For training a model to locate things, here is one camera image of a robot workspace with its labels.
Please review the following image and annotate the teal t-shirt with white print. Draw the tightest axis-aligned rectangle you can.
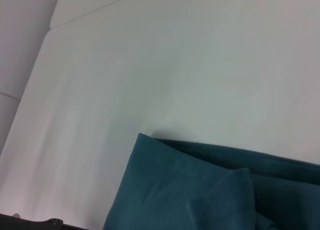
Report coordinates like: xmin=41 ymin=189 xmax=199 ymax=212
xmin=103 ymin=133 xmax=320 ymax=230

